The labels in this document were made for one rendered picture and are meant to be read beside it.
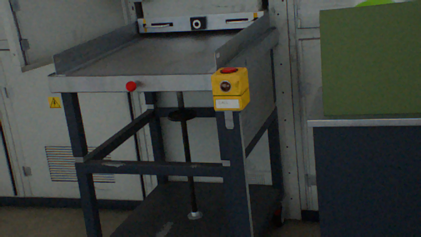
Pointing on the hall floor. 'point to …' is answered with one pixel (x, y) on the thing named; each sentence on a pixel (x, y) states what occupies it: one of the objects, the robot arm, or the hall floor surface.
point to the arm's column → (368, 180)
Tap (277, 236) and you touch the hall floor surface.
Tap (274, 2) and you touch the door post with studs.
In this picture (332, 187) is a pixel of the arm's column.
